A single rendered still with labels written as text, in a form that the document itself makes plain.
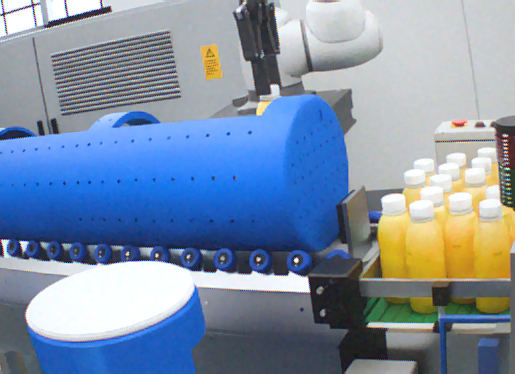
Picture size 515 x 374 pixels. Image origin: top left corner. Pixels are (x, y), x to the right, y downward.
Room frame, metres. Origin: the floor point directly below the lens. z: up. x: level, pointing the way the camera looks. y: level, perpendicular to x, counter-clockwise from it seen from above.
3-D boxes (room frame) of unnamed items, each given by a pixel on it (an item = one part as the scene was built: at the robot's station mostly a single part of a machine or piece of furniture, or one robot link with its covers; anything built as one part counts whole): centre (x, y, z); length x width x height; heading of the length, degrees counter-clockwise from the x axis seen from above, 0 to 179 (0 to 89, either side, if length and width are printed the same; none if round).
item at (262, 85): (1.40, -0.04, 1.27); 0.03 x 0.01 x 0.07; 60
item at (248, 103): (2.08, -0.08, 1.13); 0.22 x 0.18 x 0.06; 67
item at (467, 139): (1.44, -0.48, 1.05); 0.20 x 0.10 x 0.10; 60
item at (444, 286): (0.99, -0.25, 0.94); 0.03 x 0.02 x 0.08; 60
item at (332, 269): (1.10, -0.10, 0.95); 0.10 x 0.07 x 0.10; 150
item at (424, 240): (1.09, -0.25, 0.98); 0.07 x 0.07 x 0.16
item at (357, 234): (1.30, -0.16, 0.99); 0.10 x 0.02 x 0.12; 150
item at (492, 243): (1.03, -0.35, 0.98); 0.07 x 0.07 x 0.16
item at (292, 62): (2.07, -0.11, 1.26); 0.18 x 0.16 x 0.22; 83
